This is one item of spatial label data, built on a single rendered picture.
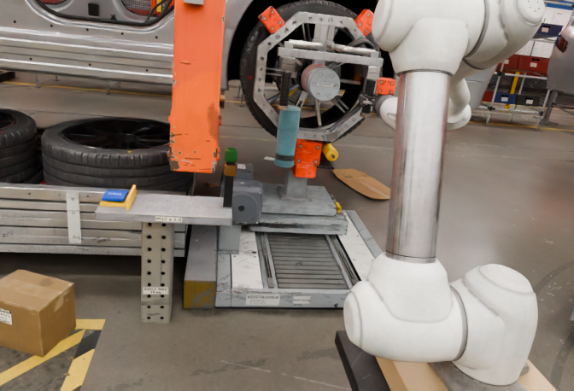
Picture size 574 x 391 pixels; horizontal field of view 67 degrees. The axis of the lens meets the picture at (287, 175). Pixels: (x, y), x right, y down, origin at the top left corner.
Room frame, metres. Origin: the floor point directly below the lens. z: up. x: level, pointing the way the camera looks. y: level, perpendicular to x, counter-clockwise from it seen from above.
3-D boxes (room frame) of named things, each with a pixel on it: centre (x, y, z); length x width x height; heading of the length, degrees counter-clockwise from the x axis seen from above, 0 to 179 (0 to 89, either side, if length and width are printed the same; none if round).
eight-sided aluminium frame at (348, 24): (1.97, -0.08, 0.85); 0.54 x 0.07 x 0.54; 100
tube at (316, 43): (1.84, 0.00, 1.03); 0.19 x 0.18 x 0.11; 10
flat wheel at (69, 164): (1.94, 0.78, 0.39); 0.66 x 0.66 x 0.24
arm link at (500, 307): (0.80, -0.47, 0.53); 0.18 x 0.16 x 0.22; 98
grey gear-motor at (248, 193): (1.88, 0.21, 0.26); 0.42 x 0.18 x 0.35; 10
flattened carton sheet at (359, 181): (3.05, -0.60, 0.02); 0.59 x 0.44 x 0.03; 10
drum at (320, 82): (1.90, -0.09, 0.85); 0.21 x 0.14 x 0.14; 10
